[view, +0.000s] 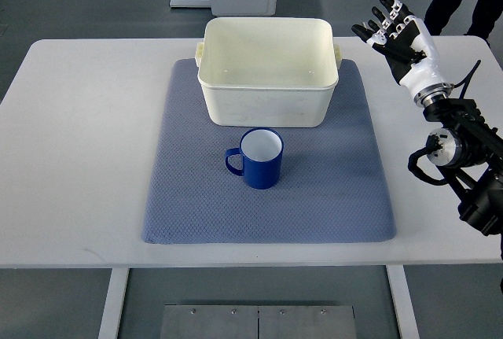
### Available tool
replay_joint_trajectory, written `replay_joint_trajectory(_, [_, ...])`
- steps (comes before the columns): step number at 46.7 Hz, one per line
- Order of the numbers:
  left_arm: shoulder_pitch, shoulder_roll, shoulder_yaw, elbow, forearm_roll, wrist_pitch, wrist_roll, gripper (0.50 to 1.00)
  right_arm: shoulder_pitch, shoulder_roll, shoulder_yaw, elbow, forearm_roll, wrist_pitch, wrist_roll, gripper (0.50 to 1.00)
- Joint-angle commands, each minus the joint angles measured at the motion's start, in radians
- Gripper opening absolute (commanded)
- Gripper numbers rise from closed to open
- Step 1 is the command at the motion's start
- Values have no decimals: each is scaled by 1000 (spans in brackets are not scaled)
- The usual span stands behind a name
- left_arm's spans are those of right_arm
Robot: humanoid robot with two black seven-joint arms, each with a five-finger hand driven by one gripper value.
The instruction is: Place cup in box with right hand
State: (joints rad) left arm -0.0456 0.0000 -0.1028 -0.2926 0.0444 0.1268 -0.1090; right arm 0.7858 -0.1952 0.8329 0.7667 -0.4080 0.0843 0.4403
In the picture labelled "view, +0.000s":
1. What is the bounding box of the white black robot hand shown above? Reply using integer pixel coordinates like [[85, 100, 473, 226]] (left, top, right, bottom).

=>
[[351, 0, 453, 107]]

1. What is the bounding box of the blue mug white inside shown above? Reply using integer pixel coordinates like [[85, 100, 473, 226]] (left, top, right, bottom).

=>
[[225, 127, 284, 190]]

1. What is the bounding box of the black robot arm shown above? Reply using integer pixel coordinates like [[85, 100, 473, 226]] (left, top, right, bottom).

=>
[[408, 61, 502, 236]]

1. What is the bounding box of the white plastic box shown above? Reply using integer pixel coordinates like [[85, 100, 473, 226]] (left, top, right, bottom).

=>
[[195, 17, 340, 127]]

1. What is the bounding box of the blue quilted mat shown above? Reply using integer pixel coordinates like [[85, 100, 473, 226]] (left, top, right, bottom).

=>
[[142, 59, 396, 245]]

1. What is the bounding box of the grey metal floor plate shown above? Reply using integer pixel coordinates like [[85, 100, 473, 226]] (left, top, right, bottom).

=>
[[160, 305, 357, 338]]

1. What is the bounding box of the white table frame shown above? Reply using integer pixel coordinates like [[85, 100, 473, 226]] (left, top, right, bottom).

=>
[[98, 265, 420, 338]]

